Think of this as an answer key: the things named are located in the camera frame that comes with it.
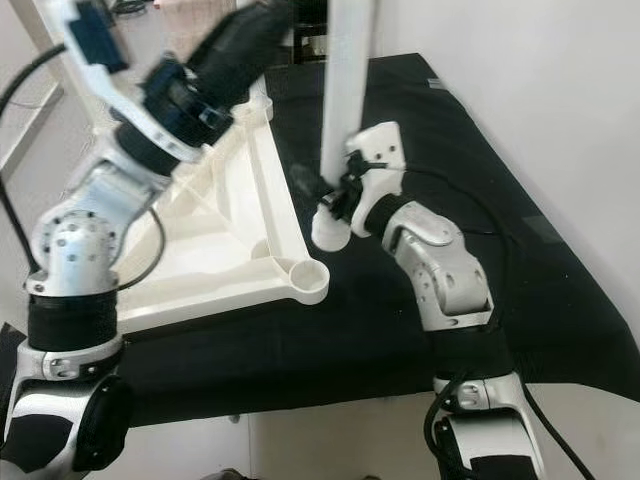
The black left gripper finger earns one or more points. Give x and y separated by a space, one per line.
228 35
260 55

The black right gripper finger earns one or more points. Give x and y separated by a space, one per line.
312 182

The white plastic table top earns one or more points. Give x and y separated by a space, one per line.
250 250

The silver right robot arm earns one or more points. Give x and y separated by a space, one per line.
445 280

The black round stool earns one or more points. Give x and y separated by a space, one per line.
308 40

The grey tape patch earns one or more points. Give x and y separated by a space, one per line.
542 226
435 85

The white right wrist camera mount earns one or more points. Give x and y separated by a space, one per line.
380 160

